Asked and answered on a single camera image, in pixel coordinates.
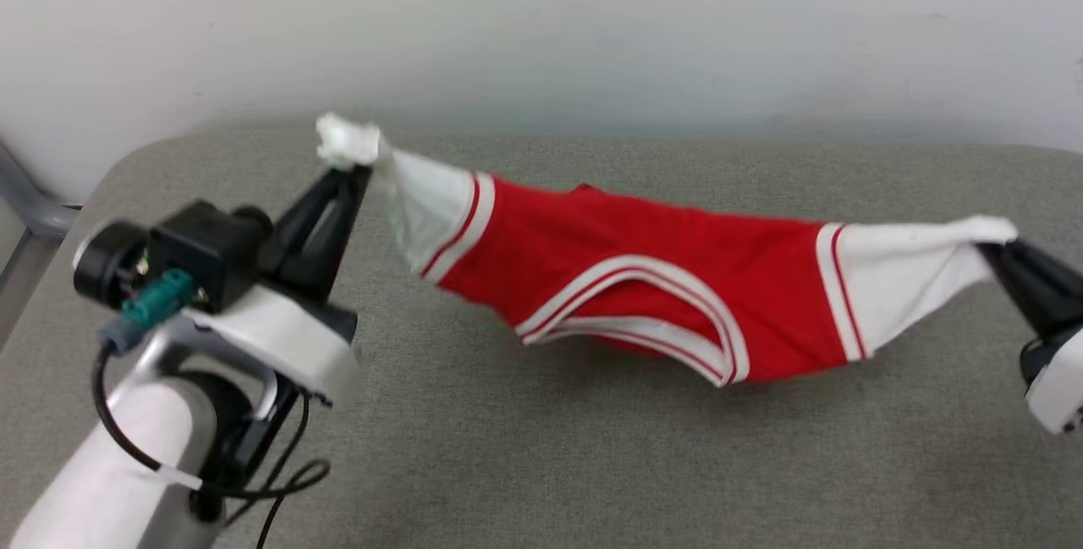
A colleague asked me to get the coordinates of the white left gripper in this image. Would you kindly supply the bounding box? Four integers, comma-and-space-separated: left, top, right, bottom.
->
181, 166, 374, 411

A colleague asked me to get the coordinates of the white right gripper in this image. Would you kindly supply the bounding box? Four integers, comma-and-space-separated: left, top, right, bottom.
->
978, 239, 1083, 436

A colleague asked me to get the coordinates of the red and white basketball jersey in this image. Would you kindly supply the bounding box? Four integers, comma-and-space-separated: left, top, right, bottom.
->
315, 113, 1019, 387

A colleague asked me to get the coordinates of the grey fabric sofa cushion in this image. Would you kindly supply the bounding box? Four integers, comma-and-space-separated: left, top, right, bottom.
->
0, 122, 1083, 549

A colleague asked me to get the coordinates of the black cable with teal plug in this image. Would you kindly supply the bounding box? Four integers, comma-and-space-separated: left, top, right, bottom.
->
91, 268, 208, 495

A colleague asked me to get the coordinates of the thin black cable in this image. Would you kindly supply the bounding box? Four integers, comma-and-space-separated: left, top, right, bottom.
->
203, 393, 332, 549

